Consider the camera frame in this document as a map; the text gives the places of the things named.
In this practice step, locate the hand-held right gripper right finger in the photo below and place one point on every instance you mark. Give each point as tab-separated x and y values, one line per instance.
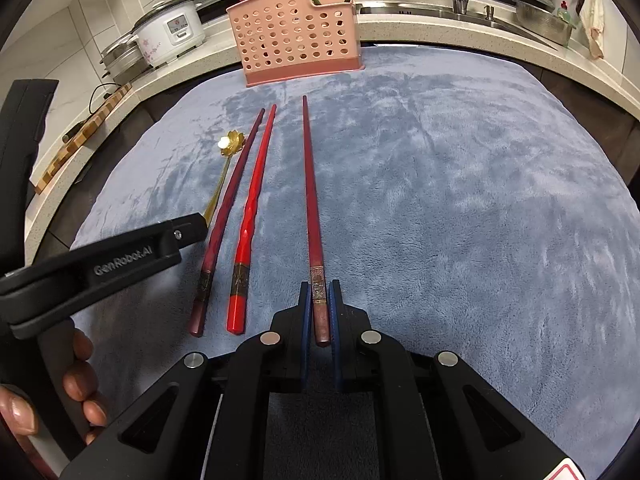
337	340

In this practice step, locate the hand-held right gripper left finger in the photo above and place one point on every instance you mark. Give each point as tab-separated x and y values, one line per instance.
304	340

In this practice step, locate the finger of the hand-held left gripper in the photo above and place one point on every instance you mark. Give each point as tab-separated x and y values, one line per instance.
180	234

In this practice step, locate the dark purple chopstick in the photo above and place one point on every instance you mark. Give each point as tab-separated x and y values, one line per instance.
237	195
312	220

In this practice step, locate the red chopstick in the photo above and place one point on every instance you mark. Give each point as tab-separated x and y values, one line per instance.
255	200

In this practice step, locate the gold flower spoon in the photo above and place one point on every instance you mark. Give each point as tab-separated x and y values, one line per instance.
231	142

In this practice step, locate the pink perforated utensil holder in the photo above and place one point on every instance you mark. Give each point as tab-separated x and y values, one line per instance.
295	45

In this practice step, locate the person's left hand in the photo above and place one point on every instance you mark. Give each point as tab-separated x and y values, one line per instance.
80	382

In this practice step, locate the checkered wooden cutting board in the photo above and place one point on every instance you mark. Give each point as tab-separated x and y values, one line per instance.
75	145

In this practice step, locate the blue-grey plush cloth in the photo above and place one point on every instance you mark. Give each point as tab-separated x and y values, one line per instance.
450	210

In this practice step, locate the steel steamer pot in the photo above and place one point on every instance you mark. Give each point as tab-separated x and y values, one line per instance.
122	60

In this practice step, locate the white floral rice cooker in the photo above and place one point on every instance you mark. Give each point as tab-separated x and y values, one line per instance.
170	35

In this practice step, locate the steel sink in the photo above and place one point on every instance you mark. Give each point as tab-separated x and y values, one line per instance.
425	11

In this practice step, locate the steel bowl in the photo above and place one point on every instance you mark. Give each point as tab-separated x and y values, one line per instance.
545	22

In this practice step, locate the green dish soap bottle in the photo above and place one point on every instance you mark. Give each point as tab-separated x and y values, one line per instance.
564	11

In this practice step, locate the cream hanging towel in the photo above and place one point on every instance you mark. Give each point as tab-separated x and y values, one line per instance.
594	20

